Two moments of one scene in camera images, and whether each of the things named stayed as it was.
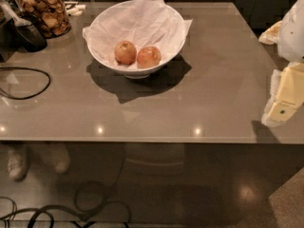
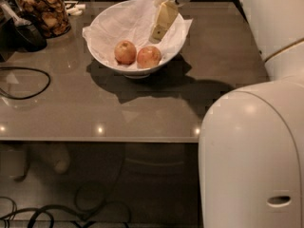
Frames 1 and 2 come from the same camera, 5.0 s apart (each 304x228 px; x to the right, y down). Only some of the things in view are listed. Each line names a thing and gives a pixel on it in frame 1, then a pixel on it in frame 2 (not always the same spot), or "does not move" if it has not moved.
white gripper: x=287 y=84 → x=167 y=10
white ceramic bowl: x=136 y=37 does not move
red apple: x=124 y=52 does not move
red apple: x=148 y=57 does not move
